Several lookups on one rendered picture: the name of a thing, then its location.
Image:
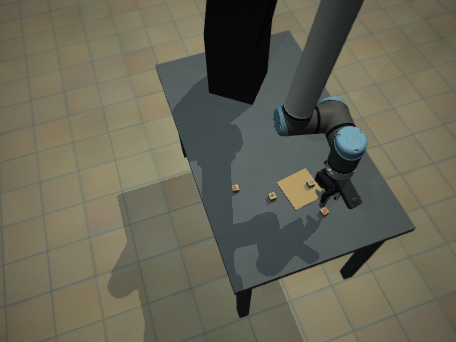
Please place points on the tan flat mat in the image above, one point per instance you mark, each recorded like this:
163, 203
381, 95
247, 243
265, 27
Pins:
295, 189

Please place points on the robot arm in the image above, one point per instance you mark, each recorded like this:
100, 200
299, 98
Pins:
301, 115

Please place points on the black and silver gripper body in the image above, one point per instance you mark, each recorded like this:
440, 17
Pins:
325, 181

